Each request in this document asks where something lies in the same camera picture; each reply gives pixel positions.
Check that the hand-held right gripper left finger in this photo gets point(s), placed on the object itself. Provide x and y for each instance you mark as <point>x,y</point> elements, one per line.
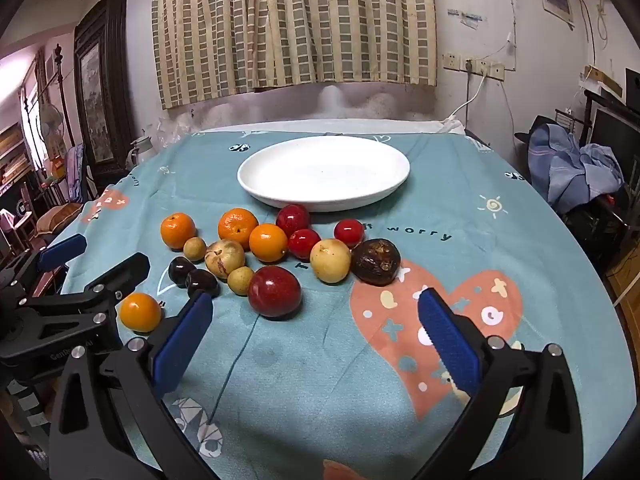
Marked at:
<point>182,340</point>

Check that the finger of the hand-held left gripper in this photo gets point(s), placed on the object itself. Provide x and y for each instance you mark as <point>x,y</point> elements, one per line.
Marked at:
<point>62,251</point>
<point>122,275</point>

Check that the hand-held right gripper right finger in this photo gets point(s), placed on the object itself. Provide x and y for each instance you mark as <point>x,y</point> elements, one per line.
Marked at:
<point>447,340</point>

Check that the smooth orange fruit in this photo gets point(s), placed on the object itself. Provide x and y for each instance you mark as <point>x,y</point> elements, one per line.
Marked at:
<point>140,312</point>
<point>268,243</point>

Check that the textured mandarin orange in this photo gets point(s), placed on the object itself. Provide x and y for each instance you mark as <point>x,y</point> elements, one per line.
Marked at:
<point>235,225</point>
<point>177,230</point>

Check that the small yellow-green fruit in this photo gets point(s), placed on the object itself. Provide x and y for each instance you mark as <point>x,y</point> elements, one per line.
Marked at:
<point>194,248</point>
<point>241,280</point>

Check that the beige speckled fruit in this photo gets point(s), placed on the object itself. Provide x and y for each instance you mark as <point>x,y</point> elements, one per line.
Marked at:
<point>224,257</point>

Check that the large dark red fruit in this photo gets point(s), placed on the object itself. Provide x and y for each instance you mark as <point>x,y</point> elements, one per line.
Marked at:
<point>274,291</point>

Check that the wrinkled dark brown fruit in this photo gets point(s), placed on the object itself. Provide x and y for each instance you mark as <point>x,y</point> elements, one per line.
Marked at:
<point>376,261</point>

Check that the yellow round fruit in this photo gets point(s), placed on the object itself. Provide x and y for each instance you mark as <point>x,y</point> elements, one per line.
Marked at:
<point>330,260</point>

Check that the small red fruit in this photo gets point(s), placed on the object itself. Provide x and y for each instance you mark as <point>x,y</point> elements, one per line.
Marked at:
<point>304,244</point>
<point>292,219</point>
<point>348,232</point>

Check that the white oval plate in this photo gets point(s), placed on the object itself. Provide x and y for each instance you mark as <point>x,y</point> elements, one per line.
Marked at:
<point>322,172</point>

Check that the brown cushion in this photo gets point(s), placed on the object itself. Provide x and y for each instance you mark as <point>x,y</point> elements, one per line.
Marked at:
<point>57,216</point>

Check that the wooden bookshelf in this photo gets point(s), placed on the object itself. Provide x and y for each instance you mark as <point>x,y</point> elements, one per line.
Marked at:
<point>12,160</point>

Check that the white kettle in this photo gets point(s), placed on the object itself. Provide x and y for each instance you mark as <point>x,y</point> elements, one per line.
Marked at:
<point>141,150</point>

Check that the white standing fan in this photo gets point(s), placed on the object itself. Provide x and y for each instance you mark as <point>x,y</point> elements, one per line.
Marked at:
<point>51,120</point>

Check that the teal printed blanket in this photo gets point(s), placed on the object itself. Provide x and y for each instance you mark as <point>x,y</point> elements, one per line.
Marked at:
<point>310,385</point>

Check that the dark wooden framed picture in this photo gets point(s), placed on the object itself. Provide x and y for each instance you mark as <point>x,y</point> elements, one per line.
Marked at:
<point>100,90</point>

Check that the blue clothes pile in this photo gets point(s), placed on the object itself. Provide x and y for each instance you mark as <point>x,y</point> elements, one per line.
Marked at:
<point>570,165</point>

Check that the black hat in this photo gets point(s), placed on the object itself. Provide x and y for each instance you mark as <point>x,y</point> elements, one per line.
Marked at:
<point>537,127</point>

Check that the black monitor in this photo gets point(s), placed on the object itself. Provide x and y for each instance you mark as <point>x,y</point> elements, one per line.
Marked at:
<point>612,135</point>

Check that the checked beige curtain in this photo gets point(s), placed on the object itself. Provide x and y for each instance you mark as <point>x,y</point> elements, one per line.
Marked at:
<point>295,25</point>

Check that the white wall socket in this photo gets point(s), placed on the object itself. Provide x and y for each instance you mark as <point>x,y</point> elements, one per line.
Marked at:
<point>451,61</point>

